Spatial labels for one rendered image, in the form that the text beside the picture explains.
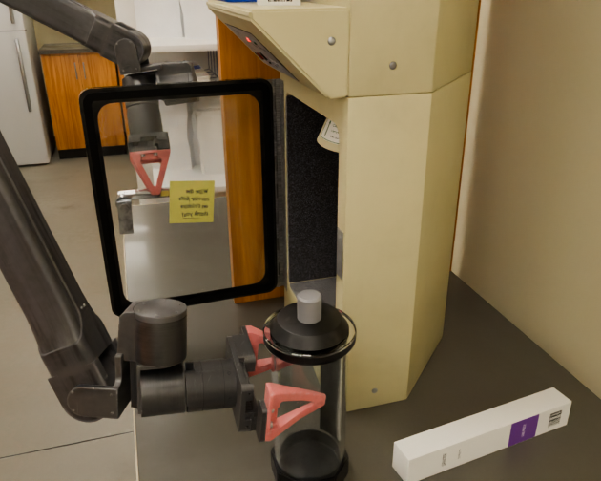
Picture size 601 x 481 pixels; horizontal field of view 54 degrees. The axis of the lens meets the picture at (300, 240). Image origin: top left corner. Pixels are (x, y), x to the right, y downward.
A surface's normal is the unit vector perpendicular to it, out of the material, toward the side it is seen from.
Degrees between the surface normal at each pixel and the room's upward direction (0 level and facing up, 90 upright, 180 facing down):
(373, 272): 90
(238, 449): 0
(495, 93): 90
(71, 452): 0
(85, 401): 80
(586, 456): 0
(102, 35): 85
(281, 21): 90
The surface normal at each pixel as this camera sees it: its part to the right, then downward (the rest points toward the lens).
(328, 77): 0.29, 0.39
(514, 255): -0.96, 0.12
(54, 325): -0.06, 0.09
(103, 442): 0.00, -0.91
